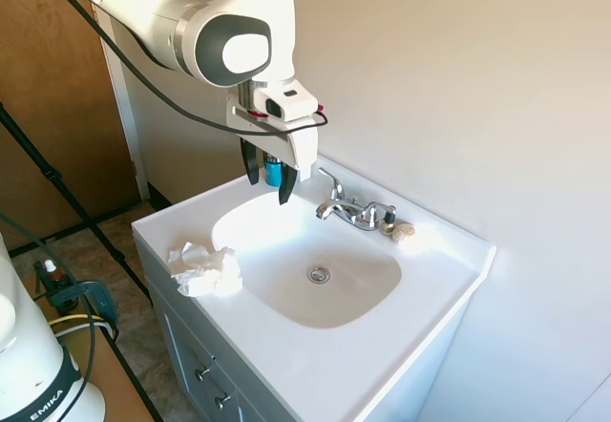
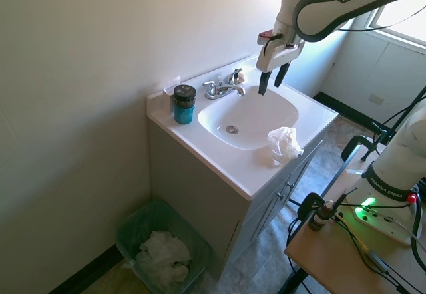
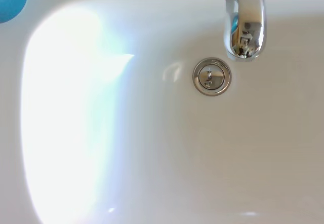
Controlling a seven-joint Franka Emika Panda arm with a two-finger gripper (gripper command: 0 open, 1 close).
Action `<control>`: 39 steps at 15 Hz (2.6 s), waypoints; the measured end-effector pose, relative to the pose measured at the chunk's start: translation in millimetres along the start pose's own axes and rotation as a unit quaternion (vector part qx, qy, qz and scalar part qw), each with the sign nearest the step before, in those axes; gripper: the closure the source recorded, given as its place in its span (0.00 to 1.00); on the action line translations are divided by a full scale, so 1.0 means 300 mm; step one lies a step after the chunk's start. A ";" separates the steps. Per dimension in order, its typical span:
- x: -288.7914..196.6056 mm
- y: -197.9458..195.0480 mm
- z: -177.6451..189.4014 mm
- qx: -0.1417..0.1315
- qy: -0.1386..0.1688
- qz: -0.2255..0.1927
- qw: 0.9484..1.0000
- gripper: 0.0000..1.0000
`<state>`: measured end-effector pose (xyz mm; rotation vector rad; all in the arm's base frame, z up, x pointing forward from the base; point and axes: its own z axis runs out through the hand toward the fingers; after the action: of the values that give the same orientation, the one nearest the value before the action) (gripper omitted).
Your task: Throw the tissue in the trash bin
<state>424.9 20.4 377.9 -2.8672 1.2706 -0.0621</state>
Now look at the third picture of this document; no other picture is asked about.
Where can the white ceramic sink basin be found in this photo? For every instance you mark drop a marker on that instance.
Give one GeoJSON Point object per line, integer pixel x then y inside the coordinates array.
{"type": "Point", "coordinates": [177, 158]}

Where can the chrome sink drain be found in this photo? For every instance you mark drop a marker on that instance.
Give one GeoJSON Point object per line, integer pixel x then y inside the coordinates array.
{"type": "Point", "coordinates": [212, 77]}

